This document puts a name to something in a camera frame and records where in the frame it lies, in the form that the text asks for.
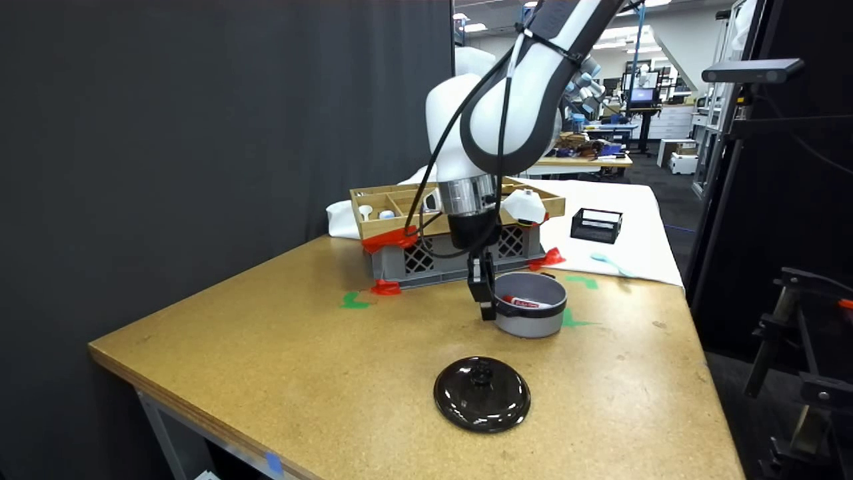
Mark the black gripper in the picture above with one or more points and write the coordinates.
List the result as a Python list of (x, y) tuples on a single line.
[(470, 229)]

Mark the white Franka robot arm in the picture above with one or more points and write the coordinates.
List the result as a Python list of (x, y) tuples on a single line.
[(511, 108)]

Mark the black round pot lid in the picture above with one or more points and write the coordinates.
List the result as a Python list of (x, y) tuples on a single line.
[(481, 400)]

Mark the red marker pen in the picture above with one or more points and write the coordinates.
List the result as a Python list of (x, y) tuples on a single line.
[(527, 302)]

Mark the gray plastic crate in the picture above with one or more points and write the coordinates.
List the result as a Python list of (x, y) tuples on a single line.
[(429, 261)]

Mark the red tape piece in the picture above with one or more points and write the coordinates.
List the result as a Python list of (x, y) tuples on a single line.
[(387, 241), (385, 288), (545, 258)]

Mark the green tape piece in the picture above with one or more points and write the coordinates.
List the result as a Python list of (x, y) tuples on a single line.
[(353, 302), (573, 317), (582, 281)]

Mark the small white cutlery piece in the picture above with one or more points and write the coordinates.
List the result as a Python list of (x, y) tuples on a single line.
[(366, 210), (387, 214)]

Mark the small black open box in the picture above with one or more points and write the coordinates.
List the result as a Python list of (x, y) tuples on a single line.
[(597, 228)]

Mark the wooden cutlery tray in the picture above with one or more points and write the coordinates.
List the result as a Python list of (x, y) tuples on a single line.
[(383, 201)]

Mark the white cloth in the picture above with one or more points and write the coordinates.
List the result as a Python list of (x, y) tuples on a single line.
[(637, 242)]

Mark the background workbench with clutter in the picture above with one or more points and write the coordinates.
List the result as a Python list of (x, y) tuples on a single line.
[(589, 162)]

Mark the blue background robot rig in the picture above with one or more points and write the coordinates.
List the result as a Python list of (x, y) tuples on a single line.
[(591, 94)]

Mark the blue white tape label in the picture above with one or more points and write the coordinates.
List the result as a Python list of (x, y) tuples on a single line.
[(275, 465)]

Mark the black curtain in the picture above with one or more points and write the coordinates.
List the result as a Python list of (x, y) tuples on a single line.
[(177, 134)]

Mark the gray table leg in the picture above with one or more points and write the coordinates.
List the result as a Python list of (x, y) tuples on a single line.
[(174, 440)]

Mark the black camera stand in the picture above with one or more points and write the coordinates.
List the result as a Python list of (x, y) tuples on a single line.
[(711, 214)]

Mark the black metal equipment frame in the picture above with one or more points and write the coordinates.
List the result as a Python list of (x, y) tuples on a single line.
[(802, 356)]

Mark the black bar camera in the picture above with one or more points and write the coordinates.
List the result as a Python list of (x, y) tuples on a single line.
[(754, 69)]

